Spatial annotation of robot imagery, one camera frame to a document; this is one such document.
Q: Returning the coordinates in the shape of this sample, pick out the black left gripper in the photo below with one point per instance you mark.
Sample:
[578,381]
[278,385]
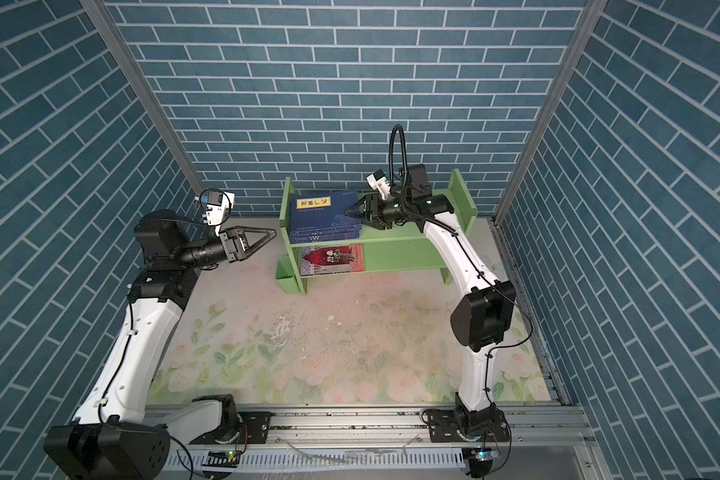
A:
[231,244]

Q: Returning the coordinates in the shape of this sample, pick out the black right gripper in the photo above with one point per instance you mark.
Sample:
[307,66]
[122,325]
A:
[377,208]

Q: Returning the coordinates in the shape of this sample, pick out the blue book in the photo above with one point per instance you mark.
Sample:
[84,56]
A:
[322,218]

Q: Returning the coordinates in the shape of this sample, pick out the red pink illustrated book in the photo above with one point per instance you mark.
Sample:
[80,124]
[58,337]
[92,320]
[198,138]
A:
[330,260]

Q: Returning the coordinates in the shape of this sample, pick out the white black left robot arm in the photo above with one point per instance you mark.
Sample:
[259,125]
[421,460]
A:
[107,436]

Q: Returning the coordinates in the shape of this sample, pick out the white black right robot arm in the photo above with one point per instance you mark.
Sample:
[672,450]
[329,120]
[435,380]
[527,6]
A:
[480,319]

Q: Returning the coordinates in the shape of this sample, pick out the small green box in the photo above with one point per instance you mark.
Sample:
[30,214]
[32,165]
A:
[286,277]

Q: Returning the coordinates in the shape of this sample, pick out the green two-tier shelf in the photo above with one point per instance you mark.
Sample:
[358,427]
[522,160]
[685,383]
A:
[402,248]

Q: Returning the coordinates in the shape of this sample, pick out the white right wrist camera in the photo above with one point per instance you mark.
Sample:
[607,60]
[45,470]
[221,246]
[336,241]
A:
[379,182]

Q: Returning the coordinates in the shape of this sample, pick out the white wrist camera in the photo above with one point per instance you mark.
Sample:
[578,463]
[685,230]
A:
[379,182]
[215,206]

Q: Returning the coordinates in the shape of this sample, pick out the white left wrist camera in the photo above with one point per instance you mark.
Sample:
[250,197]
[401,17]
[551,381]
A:
[215,206]

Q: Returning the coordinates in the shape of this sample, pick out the aluminium corner frame post right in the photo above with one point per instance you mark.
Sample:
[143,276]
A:
[572,55]

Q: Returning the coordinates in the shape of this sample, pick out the aluminium corner frame post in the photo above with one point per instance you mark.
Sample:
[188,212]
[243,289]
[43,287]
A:
[572,55]
[106,27]

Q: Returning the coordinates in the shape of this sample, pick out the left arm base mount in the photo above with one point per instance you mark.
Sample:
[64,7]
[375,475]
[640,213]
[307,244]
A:
[250,428]

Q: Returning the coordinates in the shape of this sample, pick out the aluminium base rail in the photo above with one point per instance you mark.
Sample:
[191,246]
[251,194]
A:
[351,437]

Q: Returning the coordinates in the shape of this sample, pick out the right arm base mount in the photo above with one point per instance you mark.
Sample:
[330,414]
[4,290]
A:
[451,425]

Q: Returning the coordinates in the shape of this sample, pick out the aluminium corner frame post left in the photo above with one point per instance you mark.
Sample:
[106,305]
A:
[106,27]

